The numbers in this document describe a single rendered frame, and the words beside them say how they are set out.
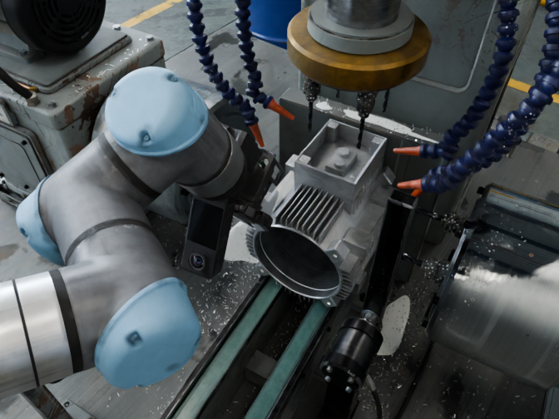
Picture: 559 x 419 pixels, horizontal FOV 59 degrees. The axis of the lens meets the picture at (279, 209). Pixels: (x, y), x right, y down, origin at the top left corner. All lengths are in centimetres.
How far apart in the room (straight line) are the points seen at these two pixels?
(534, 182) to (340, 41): 84
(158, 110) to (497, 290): 46
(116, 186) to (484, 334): 49
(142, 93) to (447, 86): 58
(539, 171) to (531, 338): 75
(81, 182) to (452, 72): 62
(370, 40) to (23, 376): 47
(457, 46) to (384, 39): 26
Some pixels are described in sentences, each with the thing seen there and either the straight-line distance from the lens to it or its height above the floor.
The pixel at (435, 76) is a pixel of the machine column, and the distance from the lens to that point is 88.
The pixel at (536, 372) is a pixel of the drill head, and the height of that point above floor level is 104.
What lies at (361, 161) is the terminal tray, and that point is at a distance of 79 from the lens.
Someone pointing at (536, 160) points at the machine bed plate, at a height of 80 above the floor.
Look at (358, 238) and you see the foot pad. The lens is 73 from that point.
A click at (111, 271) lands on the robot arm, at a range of 37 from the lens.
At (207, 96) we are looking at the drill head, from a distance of 84.
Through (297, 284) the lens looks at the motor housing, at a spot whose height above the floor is 94.
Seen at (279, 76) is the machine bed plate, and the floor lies 80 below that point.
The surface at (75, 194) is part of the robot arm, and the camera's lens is 44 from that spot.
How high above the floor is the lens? 164
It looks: 47 degrees down
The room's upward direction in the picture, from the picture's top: straight up
